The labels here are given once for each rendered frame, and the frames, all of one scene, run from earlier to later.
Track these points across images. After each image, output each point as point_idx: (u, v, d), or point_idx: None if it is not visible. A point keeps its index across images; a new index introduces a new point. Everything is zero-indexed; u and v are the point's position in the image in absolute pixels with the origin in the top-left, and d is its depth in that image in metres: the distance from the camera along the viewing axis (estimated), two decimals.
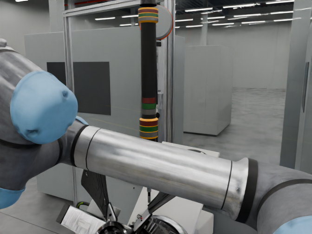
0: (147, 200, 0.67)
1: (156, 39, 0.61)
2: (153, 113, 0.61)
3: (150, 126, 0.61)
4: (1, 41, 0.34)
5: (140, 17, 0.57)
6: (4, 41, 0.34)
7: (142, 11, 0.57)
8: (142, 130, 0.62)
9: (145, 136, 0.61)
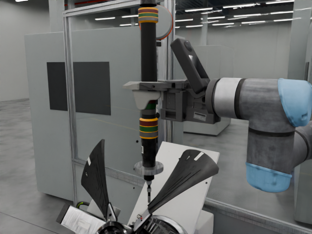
0: (147, 200, 0.67)
1: (156, 39, 0.61)
2: (153, 113, 0.61)
3: (150, 126, 0.61)
4: None
5: (140, 17, 0.57)
6: None
7: (142, 11, 0.57)
8: (142, 130, 0.62)
9: (145, 136, 0.61)
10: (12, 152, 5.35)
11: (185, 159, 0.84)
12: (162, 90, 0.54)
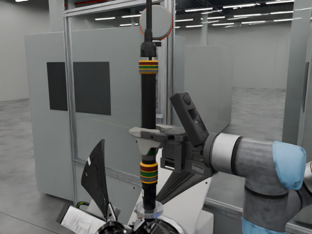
0: None
1: None
2: (153, 159, 0.63)
3: (150, 171, 0.63)
4: None
5: (141, 69, 0.59)
6: None
7: (143, 64, 0.59)
8: (142, 175, 0.64)
9: (145, 181, 0.64)
10: (12, 152, 5.35)
11: None
12: (160, 141, 0.56)
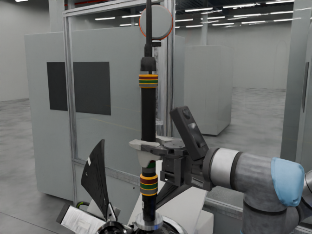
0: None
1: None
2: (153, 172, 0.64)
3: (150, 184, 0.63)
4: None
5: (141, 84, 0.60)
6: None
7: (143, 79, 0.59)
8: (142, 187, 0.64)
9: (145, 193, 0.64)
10: (12, 152, 5.35)
11: None
12: (159, 155, 0.57)
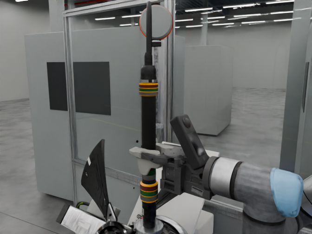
0: None
1: None
2: (153, 179, 0.64)
3: (150, 191, 0.64)
4: None
5: (141, 92, 0.60)
6: None
7: (143, 87, 0.60)
8: (142, 194, 0.65)
9: (145, 200, 0.64)
10: (12, 152, 5.35)
11: None
12: (159, 164, 0.57)
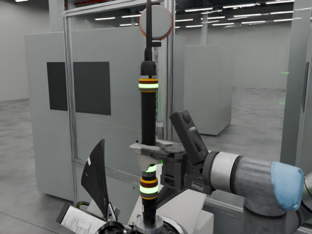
0: None
1: None
2: (153, 175, 0.64)
3: (150, 187, 0.64)
4: None
5: (141, 88, 0.60)
6: None
7: (143, 83, 0.59)
8: (142, 191, 0.64)
9: (145, 197, 0.64)
10: (12, 152, 5.35)
11: None
12: (159, 159, 0.57)
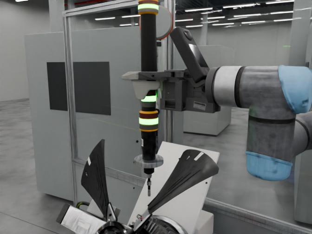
0: (148, 194, 0.66)
1: (156, 31, 0.60)
2: (153, 106, 0.61)
3: (150, 118, 0.61)
4: None
5: (140, 9, 0.57)
6: None
7: (142, 3, 0.56)
8: (142, 123, 0.61)
9: (145, 129, 0.61)
10: (12, 152, 5.35)
11: (185, 159, 0.84)
12: (162, 79, 0.53)
